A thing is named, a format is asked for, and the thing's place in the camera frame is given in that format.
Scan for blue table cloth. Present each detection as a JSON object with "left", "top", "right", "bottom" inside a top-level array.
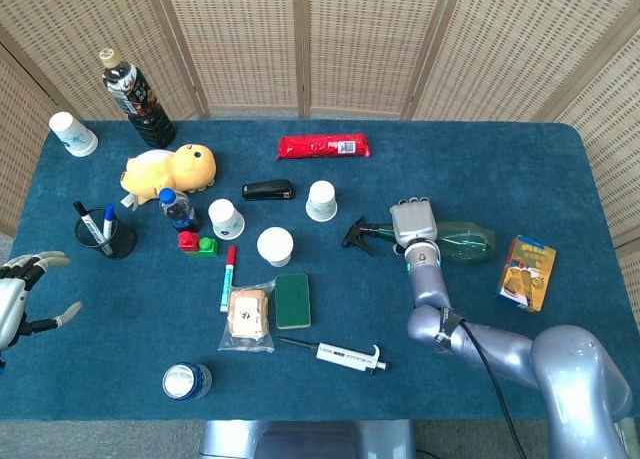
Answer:
[{"left": 0, "top": 119, "right": 632, "bottom": 422}]

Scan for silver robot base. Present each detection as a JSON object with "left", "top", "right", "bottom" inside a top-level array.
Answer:
[{"left": 198, "top": 419, "right": 417, "bottom": 459}]

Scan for red snack package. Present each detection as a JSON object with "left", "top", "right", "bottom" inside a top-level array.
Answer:
[{"left": 276, "top": 132, "right": 373, "bottom": 161}]

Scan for red capped marker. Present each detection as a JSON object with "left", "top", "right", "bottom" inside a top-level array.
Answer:
[{"left": 219, "top": 244, "right": 238, "bottom": 314}]

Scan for white pipette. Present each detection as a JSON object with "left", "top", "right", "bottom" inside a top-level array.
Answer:
[{"left": 278, "top": 337, "right": 391, "bottom": 378}]

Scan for paper cup with text print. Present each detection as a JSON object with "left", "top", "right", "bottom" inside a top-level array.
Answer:
[{"left": 256, "top": 226, "right": 295, "bottom": 268}]

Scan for black mesh pen holder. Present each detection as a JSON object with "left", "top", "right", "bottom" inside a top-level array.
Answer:
[{"left": 73, "top": 207, "right": 138, "bottom": 260}]

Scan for dark tea bottle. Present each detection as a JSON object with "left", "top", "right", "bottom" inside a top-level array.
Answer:
[{"left": 98, "top": 48, "right": 177, "bottom": 149}]

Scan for small cola bottle blue cap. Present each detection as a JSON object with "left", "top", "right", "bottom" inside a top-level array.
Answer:
[{"left": 158, "top": 188, "right": 203, "bottom": 233}]

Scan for black stapler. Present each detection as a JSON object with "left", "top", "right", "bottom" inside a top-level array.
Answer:
[{"left": 241, "top": 179, "right": 296, "bottom": 202}]

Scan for green toy block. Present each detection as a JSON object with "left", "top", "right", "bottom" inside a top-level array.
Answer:
[{"left": 184, "top": 235, "right": 220, "bottom": 258}]

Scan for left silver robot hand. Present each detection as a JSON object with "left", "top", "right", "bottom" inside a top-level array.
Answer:
[{"left": 0, "top": 250, "right": 84, "bottom": 353}]

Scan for paper cup green flower print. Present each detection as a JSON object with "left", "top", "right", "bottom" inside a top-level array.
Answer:
[{"left": 305, "top": 180, "right": 339, "bottom": 223}]

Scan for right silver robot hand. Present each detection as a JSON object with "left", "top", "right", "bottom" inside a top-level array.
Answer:
[{"left": 389, "top": 196, "right": 442, "bottom": 256}]

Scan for black capped marker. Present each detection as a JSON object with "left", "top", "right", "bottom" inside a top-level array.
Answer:
[{"left": 72, "top": 200, "right": 114, "bottom": 257}]

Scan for green spray bottle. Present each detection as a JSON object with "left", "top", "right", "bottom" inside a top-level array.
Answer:
[{"left": 341, "top": 216, "right": 496, "bottom": 266}]

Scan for yellow blue snack box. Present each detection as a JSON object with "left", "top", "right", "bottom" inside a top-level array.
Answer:
[{"left": 495, "top": 234, "right": 558, "bottom": 313}]

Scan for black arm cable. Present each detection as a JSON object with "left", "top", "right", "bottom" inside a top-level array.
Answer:
[{"left": 438, "top": 307, "right": 529, "bottom": 459}]

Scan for yellow plush toy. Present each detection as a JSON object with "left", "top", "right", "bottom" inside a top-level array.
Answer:
[{"left": 119, "top": 143, "right": 219, "bottom": 206}]

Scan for paper cup blue flower print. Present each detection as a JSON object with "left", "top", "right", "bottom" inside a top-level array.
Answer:
[{"left": 207, "top": 198, "right": 246, "bottom": 241}]

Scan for white paper cup blue print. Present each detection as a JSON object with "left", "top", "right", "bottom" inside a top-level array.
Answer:
[{"left": 48, "top": 111, "right": 99, "bottom": 158}]

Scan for green yellow sponge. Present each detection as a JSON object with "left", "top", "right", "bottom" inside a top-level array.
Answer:
[{"left": 274, "top": 272, "right": 312, "bottom": 330}]

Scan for bagged bread slices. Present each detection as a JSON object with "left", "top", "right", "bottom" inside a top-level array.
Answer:
[{"left": 217, "top": 279, "right": 277, "bottom": 354}]

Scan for woven folding screen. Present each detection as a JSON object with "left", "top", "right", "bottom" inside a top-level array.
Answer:
[{"left": 0, "top": 0, "right": 640, "bottom": 253}]

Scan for blue white drink can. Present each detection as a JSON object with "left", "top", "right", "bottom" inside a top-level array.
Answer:
[{"left": 161, "top": 362, "right": 213, "bottom": 402}]

